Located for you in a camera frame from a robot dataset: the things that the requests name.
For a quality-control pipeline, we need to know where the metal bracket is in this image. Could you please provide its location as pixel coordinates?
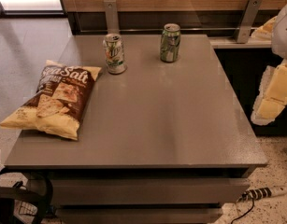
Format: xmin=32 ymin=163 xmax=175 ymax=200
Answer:
xmin=104 ymin=0 xmax=120 ymax=34
xmin=234 ymin=0 xmax=263 ymax=44

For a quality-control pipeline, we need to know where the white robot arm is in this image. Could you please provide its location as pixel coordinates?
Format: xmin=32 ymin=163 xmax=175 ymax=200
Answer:
xmin=251 ymin=5 xmax=287 ymax=125

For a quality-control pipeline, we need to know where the green soda can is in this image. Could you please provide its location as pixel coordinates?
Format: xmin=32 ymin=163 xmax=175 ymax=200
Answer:
xmin=160 ymin=23 xmax=180 ymax=63

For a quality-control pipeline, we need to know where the white 7up can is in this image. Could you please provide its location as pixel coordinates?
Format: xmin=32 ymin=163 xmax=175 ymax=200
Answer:
xmin=103 ymin=34 xmax=127 ymax=75

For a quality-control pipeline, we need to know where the left metal bracket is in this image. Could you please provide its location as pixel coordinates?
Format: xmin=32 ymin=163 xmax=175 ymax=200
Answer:
xmin=104 ymin=0 xmax=120 ymax=34

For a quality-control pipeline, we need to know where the black chair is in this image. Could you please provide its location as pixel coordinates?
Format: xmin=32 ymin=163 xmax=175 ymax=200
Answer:
xmin=0 ymin=165 xmax=53 ymax=224

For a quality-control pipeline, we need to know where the brown sea salt chip bag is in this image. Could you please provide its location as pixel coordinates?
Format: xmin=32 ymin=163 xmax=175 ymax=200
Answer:
xmin=0 ymin=60 xmax=101 ymax=140

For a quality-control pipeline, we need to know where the black power cable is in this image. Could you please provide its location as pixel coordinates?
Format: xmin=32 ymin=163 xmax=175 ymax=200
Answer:
xmin=230 ymin=196 xmax=256 ymax=224

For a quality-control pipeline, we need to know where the grey table with drawers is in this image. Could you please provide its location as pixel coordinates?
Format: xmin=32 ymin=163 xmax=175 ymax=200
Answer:
xmin=6 ymin=35 xmax=266 ymax=224

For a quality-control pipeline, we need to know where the white power strip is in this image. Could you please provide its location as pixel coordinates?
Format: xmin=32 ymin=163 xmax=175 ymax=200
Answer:
xmin=238 ymin=186 xmax=287 ymax=203

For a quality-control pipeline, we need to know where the right metal bracket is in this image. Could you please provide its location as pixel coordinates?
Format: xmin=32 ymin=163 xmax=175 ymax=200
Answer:
xmin=234 ymin=0 xmax=263 ymax=44

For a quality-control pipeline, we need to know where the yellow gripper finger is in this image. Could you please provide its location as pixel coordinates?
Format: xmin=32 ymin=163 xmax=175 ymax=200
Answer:
xmin=251 ymin=17 xmax=277 ymax=40
xmin=251 ymin=59 xmax=287 ymax=125

